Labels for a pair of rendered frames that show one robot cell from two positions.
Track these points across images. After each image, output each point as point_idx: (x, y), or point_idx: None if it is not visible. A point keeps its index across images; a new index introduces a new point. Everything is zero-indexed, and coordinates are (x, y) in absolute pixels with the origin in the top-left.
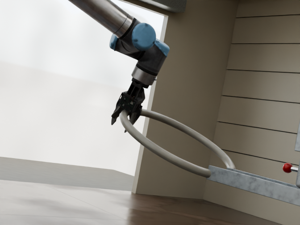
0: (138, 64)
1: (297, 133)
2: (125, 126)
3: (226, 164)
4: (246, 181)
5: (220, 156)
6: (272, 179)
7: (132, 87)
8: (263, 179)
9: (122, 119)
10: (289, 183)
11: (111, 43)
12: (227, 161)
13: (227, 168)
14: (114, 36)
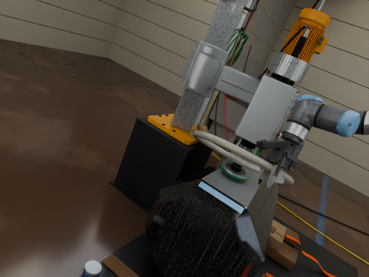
0: (310, 128)
1: (279, 129)
2: (293, 183)
3: (207, 144)
4: None
5: (202, 139)
6: (238, 144)
7: (294, 149)
8: (255, 151)
9: (292, 179)
10: (239, 142)
11: (352, 133)
12: (208, 142)
13: (233, 152)
14: (357, 127)
